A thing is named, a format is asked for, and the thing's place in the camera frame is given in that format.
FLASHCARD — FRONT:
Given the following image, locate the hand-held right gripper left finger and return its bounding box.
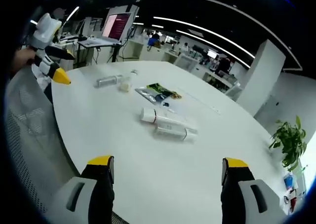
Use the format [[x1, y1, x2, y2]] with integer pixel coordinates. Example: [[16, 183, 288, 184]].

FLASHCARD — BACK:
[[47, 155, 116, 224]]

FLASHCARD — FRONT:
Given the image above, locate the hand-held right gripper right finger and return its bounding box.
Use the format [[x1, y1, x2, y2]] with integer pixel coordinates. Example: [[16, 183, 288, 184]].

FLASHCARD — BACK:
[[220, 157, 283, 224]]

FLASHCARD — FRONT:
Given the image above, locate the small cream skincare jar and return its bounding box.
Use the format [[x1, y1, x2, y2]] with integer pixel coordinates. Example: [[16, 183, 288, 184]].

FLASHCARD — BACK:
[[119, 78, 131, 93]]

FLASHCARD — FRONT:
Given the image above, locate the clear skincare bottle white cap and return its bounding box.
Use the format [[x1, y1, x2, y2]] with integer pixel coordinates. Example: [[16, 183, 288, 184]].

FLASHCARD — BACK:
[[154, 124, 198, 142]]

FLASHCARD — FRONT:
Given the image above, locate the white skincare bottle red band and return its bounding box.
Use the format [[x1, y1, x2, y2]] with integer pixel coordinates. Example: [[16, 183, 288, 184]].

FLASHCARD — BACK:
[[139, 107, 191, 130]]

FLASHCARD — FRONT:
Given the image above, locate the person's left hand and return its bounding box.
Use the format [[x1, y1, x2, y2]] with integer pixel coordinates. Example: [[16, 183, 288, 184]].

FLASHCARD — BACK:
[[13, 48, 38, 72]]

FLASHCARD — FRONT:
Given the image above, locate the black standing desk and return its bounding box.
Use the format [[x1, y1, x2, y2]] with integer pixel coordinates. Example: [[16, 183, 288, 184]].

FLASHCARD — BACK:
[[77, 37, 121, 67]]

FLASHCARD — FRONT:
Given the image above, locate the laptop with pink screen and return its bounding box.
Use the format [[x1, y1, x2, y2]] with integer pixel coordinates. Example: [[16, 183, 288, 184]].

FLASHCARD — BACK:
[[100, 12, 132, 42]]

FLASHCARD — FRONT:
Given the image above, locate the green potted plant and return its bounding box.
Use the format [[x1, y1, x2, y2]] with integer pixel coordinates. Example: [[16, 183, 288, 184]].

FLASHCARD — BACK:
[[268, 115, 308, 172]]

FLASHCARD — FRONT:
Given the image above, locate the grey mesh office chair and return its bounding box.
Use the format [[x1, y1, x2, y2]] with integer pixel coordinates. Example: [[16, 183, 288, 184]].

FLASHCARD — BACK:
[[4, 68, 82, 215]]

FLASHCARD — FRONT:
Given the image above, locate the silver foil packet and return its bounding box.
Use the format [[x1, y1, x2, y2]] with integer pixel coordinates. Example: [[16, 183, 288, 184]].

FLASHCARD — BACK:
[[134, 86, 161, 103]]

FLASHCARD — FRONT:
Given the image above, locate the green and black packet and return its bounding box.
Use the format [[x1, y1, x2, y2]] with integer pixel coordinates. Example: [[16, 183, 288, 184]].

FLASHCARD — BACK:
[[146, 83, 183, 100]]

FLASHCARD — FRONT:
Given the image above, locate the white pillar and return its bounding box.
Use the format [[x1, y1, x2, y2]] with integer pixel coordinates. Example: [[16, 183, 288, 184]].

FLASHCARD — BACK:
[[236, 39, 286, 116]]

